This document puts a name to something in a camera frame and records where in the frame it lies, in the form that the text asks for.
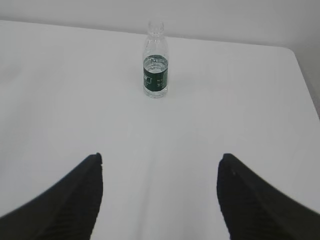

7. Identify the clear water bottle green label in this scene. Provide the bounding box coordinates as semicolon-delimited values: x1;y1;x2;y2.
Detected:
142;20;169;99

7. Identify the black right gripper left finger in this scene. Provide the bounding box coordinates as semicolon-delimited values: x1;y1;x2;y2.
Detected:
0;153;103;240

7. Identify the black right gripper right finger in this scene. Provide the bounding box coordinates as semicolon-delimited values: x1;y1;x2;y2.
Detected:
216;153;320;240

